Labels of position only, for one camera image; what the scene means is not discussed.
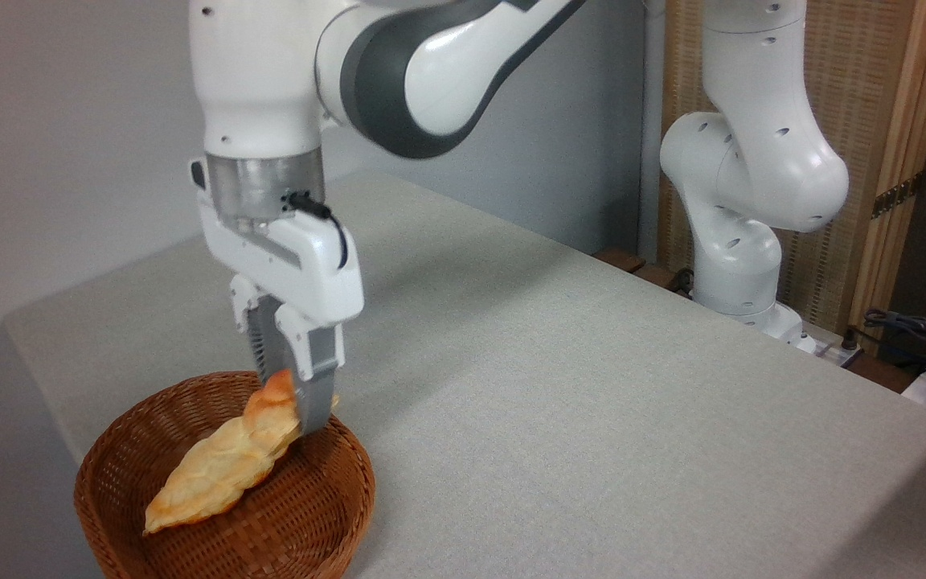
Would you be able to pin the brass screen hinge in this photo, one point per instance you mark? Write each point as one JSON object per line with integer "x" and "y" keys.
{"x": 897, "y": 195}

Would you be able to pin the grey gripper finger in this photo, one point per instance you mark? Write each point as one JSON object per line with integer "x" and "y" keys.
{"x": 264, "y": 346}
{"x": 317, "y": 386}

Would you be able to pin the brown wicker basket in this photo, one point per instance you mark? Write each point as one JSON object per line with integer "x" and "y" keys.
{"x": 310, "y": 507}

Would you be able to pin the wooden rattan folding screen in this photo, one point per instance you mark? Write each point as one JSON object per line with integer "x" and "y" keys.
{"x": 857, "y": 80}

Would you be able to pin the long pale bread loaf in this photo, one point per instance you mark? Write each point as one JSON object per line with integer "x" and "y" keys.
{"x": 206, "y": 474}

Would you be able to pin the round orange bread bun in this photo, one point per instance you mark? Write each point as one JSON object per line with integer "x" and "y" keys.
{"x": 274, "y": 402}

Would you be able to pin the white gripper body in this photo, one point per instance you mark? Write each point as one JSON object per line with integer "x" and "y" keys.
{"x": 302, "y": 269}

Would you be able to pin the grey tablecloth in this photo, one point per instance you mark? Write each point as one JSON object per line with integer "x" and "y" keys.
{"x": 592, "y": 418}

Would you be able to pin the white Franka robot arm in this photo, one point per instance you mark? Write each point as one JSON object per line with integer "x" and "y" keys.
{"x": 752, "y": 161}

